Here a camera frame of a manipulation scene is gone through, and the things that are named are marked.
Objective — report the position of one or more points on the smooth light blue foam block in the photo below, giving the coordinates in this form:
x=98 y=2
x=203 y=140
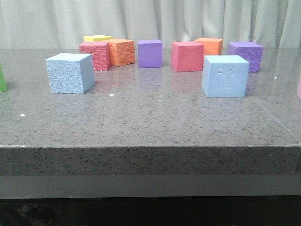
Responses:
x=225 y=76

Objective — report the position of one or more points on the textured light blue foam block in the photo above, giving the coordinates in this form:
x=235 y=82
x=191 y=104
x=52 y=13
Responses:
x=70 y=73

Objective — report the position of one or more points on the smooth purple foam block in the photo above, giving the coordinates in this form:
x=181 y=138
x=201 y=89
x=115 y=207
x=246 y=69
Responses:
x=150 y=53

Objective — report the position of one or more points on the smooth red foam block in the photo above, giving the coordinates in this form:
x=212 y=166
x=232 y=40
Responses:
x=187 y=56

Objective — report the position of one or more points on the textured orange foam block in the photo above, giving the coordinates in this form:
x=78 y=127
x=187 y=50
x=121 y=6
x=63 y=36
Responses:
x=121 y=51

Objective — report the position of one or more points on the textured red foam block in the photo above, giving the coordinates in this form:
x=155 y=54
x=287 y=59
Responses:
x=100 y=54

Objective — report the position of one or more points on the smooth orange foam block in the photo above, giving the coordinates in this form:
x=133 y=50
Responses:
x=212 y=46

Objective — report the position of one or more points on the yellow foam block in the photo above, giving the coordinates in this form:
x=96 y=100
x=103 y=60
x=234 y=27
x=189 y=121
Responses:
x=92 y=38

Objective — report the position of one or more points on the textured purple foam block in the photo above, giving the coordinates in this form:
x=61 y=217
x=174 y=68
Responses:
x=250 y=51

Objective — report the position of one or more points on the pink foam block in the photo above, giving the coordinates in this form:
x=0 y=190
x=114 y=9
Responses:
x=299 y=90

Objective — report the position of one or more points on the green foam block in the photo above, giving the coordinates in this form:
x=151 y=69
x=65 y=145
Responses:
x=3 y=84

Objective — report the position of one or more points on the white curtain backdrop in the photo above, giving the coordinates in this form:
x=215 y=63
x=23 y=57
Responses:
x=36 y=24

